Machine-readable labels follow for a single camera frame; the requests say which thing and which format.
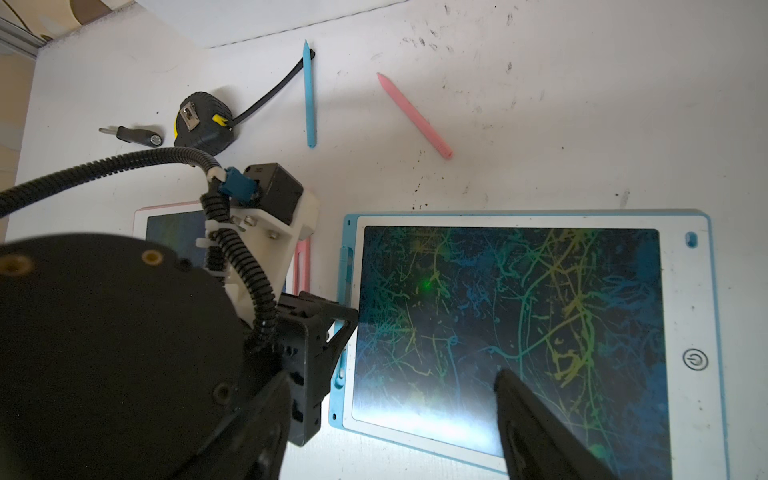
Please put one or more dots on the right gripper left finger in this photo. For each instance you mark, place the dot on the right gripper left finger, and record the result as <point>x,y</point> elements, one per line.
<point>253,445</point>

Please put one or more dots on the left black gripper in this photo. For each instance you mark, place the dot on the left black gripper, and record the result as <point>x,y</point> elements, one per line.
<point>311,334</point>

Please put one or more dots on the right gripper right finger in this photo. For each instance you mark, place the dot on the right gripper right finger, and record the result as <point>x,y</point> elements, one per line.
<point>536,444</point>

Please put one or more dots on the pink stylus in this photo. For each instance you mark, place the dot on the pink stylus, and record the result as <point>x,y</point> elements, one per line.
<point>417,119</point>

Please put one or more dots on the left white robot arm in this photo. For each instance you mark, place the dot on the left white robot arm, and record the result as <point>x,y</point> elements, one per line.
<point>121,360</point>

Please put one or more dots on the right blue writing tablet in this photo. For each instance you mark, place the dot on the right blue writing tablet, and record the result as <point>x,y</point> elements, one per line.
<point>610,319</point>

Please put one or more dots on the pink writing tablet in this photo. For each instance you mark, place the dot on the pink writing tablet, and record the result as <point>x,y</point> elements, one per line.
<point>177,226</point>

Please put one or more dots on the blue stylus near tape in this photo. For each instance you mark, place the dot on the blue stylus near tape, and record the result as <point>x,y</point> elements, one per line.
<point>310,113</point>

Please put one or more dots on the black yellow tape measure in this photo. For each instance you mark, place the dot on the black yellow tape measure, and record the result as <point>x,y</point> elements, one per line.
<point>206,123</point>

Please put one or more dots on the small black screwdriver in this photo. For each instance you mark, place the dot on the small black screwdriver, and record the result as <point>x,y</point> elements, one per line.
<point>144,137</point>

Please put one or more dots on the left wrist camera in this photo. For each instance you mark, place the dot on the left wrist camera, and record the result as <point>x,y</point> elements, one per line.
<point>266,202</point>

